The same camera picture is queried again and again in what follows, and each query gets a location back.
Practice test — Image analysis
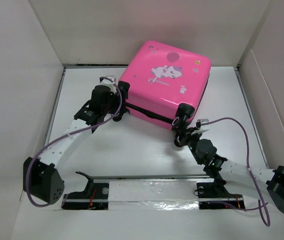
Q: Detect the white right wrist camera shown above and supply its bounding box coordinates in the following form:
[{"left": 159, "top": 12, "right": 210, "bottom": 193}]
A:
[{"left": 191, "top": 118, "right": 210, "bottom": 135}]

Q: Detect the pink hard-shell suitcase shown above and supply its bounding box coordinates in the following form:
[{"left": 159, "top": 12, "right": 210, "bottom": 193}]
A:
[{"left": 118, "top": 40, "right": 212, "bottom": 147}]

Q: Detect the black metal base rail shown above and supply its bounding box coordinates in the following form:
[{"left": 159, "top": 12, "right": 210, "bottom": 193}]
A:
[{"left": 61, "top": 177, "right": 246, "bottom": 211}]

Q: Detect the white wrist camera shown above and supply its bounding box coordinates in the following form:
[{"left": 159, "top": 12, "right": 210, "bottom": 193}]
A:
[
  {"left": 191, "top": 118, "right": 210, "bottom": 135},
  {"left": 99, "top": 75, "right": 118, "bottom": 93}
]

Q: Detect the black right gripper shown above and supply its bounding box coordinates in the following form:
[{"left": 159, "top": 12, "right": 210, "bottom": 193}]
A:
[{"left": 176, "top": 127, "right": 203, "bottom": 166}]

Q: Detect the white foam block with tape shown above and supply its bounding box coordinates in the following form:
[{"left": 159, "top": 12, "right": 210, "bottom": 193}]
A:
[{"left": 108, "top": 180, "right": 199, "bottom": 211}]

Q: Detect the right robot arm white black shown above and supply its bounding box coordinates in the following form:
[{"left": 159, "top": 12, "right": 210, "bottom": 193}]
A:
[{"left": 175, "top": 127, "right": 284, "bottom": 214}]

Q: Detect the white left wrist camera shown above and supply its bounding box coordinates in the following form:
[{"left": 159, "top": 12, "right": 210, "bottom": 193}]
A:
[{"left": 99, "top": 75, "right": 118, "bottom": 93}]

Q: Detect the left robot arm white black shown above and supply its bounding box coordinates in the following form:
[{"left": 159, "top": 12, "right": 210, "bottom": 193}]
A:
[{"left": 23, "top": 82, "right": 129, "bottom": 208}]

